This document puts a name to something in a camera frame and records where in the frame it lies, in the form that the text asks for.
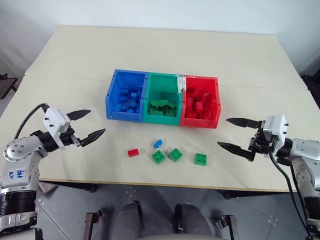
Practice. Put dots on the black background object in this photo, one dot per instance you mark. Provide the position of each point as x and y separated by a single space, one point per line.
312 90

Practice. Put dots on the red plastic bin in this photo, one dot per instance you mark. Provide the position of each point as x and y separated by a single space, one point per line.
200 123

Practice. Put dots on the green square toy brick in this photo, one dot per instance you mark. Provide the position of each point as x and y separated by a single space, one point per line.
200 159
175 155
158 157

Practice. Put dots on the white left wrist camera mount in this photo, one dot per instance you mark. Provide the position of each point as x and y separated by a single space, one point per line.
56 120

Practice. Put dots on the green arch toy brick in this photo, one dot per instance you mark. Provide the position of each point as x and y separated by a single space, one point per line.
159 102

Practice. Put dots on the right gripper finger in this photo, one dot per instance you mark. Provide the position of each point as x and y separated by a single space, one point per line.
237 150
245 123

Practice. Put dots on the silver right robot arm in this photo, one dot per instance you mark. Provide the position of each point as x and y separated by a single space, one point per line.
303 152

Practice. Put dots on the blue plastic bin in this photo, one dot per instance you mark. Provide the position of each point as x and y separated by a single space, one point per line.
112 82

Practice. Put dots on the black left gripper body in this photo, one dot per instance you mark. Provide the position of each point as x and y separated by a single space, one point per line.
68 138

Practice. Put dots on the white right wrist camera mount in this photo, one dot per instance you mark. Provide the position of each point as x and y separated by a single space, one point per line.
277 127

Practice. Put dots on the black table leg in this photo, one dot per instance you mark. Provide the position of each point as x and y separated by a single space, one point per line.
227 195
92 188

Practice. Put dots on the dark wooden chair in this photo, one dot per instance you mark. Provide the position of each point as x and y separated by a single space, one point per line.
7 86

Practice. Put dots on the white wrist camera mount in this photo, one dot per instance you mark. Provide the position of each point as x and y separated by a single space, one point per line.
56 120
277 127

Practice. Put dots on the green plastic bin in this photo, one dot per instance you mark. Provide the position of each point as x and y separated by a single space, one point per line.
162 82

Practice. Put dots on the small blue toy brick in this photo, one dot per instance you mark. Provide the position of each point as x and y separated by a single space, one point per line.
157 143

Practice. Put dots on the white tape strip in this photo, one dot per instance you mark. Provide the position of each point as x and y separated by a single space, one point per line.
180 85

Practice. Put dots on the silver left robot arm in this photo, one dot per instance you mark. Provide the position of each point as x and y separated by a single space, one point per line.
17 150

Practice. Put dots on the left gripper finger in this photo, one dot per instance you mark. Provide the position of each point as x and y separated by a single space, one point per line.
78 114
92 137

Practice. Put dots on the small red toy brick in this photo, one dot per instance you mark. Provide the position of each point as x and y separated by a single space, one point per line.
133 152

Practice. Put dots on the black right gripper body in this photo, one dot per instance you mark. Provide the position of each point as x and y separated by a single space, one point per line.
262 145

